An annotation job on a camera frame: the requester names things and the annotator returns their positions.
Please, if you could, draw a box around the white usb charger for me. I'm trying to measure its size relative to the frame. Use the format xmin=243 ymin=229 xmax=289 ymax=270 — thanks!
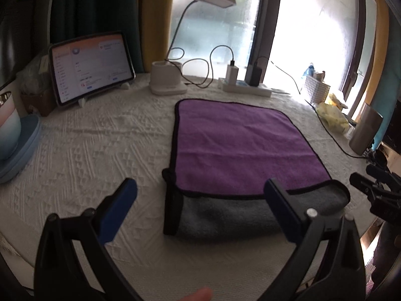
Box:
xmin=225 ymin=60 xmax=239 ymax=86

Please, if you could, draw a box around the yellow plastic bag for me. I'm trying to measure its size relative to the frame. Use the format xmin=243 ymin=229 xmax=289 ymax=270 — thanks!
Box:
xmin=317 ymin=93 xmax=349 ymax=134

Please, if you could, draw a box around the yellow curtain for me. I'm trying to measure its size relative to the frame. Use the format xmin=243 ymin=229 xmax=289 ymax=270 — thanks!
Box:
xmin=137 ymin=0 xmax=173 ymax=72

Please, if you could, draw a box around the black charging cable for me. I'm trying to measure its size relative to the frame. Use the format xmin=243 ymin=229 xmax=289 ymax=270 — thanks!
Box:
xmin=167 ymin=45 xmax=235 ymax=89

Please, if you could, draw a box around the brown cardboard box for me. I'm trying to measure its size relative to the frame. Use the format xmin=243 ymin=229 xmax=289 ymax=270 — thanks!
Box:
xmin=20 ymin=88 xmax=57 ymax=117

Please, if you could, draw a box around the dark green curtain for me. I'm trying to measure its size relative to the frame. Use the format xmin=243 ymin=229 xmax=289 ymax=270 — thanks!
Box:
xmin=50 ymin=0 xmax=145 ymax=73

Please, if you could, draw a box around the tablet with lit screen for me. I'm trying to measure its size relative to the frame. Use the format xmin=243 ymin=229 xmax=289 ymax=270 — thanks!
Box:
xmin=48 ymin=33 xmax=135 ymax=107

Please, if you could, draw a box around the black cable on table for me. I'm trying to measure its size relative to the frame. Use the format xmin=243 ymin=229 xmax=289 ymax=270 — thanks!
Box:
xmin=269 ymin=60 xmax=369 ymax=160

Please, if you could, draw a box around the black power adapter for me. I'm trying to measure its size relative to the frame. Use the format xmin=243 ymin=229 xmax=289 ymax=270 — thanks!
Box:
xmin=245 ymin=64 xmax=262 ymax=87

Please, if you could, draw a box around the teal curtain right side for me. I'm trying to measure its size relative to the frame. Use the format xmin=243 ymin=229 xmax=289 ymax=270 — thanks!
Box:
xmin=372 ymin=10 xmax=400 ymax=149

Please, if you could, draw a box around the white power strip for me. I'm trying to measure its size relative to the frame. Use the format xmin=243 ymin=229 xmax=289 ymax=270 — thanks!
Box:
xmin=218 ymin=78 xmax=272 ymax=97

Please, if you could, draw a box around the purple and grey towel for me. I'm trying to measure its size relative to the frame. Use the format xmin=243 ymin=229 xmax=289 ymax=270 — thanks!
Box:
xmin=162 ymin=99 xmax=351 ymax=242

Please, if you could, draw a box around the silver metal cylinder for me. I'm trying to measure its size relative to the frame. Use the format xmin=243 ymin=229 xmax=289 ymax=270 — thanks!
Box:
xmin=349 ymin=103 xmax=383 ymax=156

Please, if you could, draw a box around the white woven basket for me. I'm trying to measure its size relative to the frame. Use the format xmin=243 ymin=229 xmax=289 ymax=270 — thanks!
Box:
xmin=303 ymin=76 xmax=330 ymax=104

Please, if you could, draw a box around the white tablet stand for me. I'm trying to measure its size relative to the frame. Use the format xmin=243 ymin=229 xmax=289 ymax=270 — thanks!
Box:
xmin=78 ymin=82 xmax=131 ymax=108

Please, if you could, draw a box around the pink blue gradient tumbler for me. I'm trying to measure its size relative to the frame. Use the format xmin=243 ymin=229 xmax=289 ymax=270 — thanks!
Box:
xmin=0 ymin=90 xmax=21 ymax=160

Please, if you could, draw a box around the fingertip at bottom edge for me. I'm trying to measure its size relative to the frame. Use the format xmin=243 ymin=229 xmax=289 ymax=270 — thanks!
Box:
xmin=179 ymin=287 xmax=213 ymax=301

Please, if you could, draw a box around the light blue round tray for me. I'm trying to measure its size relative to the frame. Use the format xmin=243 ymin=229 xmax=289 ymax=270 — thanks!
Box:
xmin=1 ymin=114 xmax=41 ymax=183

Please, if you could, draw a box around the white textured tablecloth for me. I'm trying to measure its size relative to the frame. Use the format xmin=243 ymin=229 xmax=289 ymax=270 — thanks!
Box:
xmin=0 ymin=72 xmax=381 ymax=301

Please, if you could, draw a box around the white desk lamp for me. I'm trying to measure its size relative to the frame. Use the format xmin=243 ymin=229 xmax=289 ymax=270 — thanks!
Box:
xmin=150 ymin=0 xmax=237 ymax=96

